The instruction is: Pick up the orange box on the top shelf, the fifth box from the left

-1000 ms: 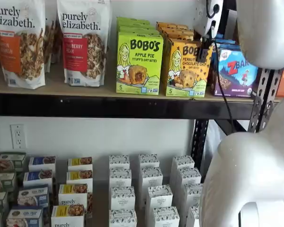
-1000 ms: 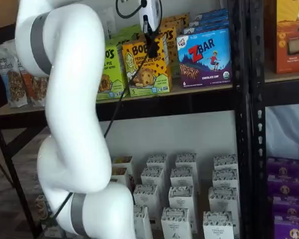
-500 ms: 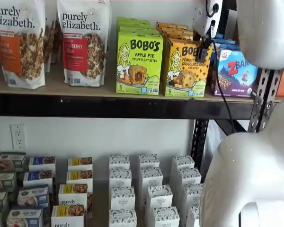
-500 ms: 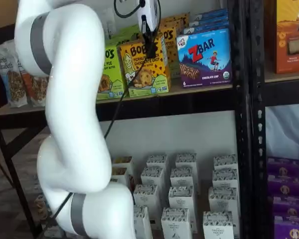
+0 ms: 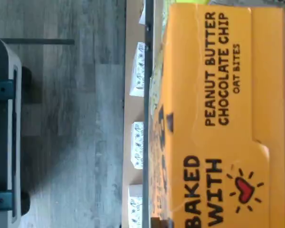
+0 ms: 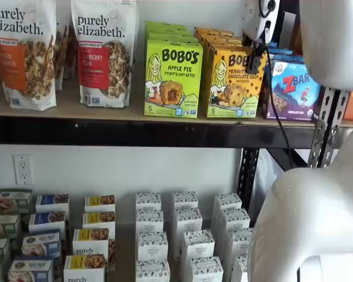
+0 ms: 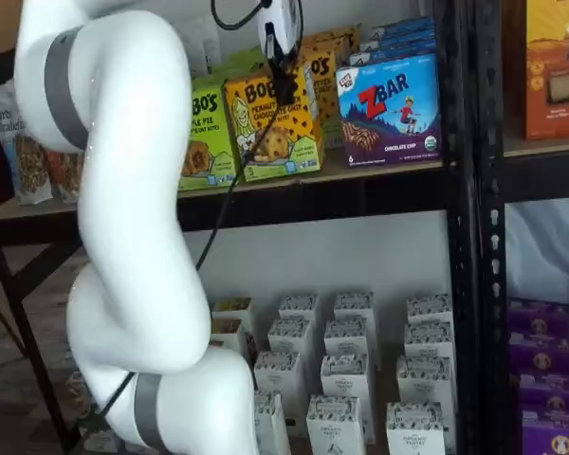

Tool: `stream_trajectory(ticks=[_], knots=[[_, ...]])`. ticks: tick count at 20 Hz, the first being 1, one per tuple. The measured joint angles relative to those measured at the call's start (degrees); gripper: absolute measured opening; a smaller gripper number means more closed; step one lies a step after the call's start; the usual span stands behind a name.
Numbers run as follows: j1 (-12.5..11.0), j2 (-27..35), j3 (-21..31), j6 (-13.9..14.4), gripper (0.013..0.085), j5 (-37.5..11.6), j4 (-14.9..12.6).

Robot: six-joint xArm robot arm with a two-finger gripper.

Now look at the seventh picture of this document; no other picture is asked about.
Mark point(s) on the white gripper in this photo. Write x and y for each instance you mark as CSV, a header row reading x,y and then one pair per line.
x,y
282,19

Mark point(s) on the green Bobo's apple pie box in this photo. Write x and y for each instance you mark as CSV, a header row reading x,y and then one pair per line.
x,y
208,142
239,64

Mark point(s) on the yellow label granola box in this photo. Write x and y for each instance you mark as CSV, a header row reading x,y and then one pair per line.
x,y
227,334
232,308

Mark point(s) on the large orange snack box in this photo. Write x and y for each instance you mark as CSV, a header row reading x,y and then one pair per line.
x,y
555,71

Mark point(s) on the black metal shelf rack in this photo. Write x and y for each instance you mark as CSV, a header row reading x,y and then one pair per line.
x,y
490,237
336,189

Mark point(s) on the blue purple Zbar box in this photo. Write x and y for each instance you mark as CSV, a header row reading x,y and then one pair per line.
x,y
400,26
398,38
398,49
389,118

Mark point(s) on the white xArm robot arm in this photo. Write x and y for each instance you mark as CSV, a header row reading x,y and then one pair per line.
x,y
123,189

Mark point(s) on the orange Bobo's peanut butter box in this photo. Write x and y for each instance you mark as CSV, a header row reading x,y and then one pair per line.
x,y
334,45
341,32
324,95
294,142

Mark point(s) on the white purely elizabeth granola bag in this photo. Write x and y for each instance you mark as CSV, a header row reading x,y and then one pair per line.
x,y
23,161

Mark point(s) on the purple snack box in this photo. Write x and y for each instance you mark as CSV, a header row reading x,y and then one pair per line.
x,y
540,353
552,393
555,433
539,316

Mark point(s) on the granola bag orange label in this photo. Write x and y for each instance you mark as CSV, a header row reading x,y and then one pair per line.
x,y
61,175

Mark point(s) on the tan wooden shelf board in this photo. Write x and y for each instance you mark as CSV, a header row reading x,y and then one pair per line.
x,y
540,148
333,158

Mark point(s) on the white floral print box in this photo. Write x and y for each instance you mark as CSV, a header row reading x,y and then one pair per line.
x,y
354,305
290,339
345,337
429,340
345,376
429,309
424,379
334,426
277,376
270,426
299,308
415,429

